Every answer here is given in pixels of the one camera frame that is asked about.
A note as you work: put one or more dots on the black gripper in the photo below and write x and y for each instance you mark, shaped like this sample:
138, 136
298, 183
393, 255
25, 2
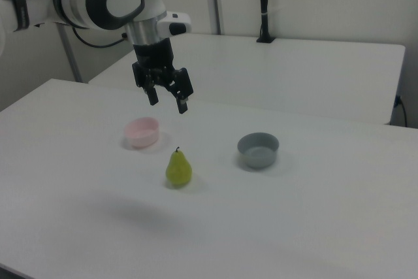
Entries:
153, 55

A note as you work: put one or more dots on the green pear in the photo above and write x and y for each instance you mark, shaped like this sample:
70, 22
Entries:
179, 169

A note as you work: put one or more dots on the pink plastic bowl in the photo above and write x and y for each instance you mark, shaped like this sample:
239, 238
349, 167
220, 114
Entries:
142, 133

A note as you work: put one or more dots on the grey plastic bowl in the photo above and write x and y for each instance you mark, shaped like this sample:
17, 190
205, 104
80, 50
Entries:
258, 155

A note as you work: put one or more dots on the white side table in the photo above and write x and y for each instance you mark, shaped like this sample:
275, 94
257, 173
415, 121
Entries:
277, 76

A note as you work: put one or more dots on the black camera stand pole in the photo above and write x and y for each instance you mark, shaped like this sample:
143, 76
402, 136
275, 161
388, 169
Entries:
264, 4

